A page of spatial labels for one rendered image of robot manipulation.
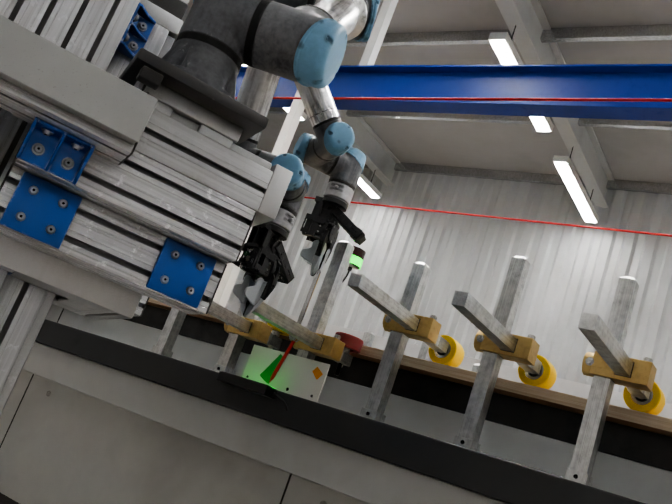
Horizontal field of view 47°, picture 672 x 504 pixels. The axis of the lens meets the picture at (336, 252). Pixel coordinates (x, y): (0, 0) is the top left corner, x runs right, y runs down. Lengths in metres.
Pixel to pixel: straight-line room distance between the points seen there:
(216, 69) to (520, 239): 9.05
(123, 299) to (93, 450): 1.47
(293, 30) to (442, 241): 9.35
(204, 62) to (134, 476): 1.60
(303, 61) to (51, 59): 0.42
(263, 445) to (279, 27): 1.11
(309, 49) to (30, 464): 2.05
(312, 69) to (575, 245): 8.77
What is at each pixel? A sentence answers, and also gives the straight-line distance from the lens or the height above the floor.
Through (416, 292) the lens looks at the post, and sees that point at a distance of 1.90.
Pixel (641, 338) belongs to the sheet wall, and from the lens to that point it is 9.38.
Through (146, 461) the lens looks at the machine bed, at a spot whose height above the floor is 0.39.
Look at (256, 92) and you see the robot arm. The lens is 1.71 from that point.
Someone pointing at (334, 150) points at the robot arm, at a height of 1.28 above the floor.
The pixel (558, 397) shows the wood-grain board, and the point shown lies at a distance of 1.86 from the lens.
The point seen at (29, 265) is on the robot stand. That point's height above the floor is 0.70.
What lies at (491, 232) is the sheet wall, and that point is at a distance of 10.33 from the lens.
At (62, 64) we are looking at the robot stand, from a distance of 1.09.
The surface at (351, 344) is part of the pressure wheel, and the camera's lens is 2.05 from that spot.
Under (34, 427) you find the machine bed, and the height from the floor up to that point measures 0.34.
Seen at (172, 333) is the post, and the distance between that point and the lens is 2.34.
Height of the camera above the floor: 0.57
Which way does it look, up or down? 15 degrees up
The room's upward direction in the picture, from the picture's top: 20 degrees clockwise
